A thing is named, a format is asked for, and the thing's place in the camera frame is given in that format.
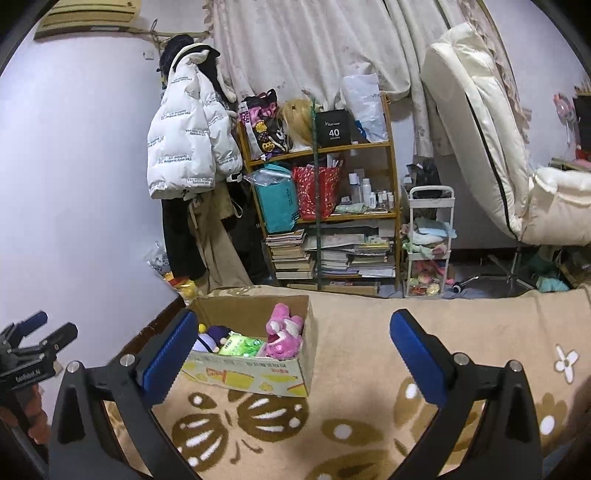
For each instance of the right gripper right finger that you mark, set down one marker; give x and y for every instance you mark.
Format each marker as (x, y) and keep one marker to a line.
(506, 443)

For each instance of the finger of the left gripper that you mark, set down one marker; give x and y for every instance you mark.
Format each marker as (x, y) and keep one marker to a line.
(14, 333)
(46, 351)

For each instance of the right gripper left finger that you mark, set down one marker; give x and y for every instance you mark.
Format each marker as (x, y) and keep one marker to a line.
(83, 443)

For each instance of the purple white plush doll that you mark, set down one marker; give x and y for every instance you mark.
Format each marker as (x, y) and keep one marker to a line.
(211, 339)

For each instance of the green tissue pack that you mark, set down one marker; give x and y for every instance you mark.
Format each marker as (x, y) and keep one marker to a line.
(241, 346)

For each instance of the pink bear plush toy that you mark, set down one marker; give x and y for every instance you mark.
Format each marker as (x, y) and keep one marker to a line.
(283, 330)

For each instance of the person's left hand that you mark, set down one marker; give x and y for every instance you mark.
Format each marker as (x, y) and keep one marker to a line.
(39, 430)

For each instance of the black hanging garment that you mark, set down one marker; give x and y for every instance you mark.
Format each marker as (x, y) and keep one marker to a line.
(181, 246)

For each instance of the beige hanging coat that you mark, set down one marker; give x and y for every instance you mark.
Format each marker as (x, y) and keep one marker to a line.
(223, 268)

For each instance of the open cardboard box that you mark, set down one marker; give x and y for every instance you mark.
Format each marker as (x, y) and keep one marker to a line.
(260, 374)

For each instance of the cream recliner chair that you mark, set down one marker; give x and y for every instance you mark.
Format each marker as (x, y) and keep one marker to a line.
(546, 206)

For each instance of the white puffer jacket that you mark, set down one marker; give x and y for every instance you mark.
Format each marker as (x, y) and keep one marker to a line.
(190, 141)

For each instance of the stack of books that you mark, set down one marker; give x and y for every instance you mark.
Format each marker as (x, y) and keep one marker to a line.
(288, 257)

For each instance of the teal gift bag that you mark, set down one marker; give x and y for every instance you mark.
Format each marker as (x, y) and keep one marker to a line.
(277, 196)

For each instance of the green vertical pole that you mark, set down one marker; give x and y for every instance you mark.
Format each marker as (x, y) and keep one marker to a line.
(318, 206)

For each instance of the colourful printed bag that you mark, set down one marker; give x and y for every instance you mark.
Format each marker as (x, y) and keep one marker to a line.
(263, 129)

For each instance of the red gift bag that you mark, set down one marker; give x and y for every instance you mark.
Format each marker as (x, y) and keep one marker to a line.
(304, 184)

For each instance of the blonde wig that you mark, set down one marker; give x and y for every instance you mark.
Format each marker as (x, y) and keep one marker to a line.
(296, 116)

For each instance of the black box with 40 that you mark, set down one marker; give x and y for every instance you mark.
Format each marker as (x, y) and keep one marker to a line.
(333, 128)

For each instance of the translucent plastic bag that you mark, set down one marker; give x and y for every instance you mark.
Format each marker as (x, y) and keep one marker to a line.
(363, 99)

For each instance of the white curtain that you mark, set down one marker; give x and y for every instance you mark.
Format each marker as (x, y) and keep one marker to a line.
(306, 47)

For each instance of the wall air conditioner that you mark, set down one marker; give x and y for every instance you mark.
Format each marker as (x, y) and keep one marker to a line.
(79, 16)

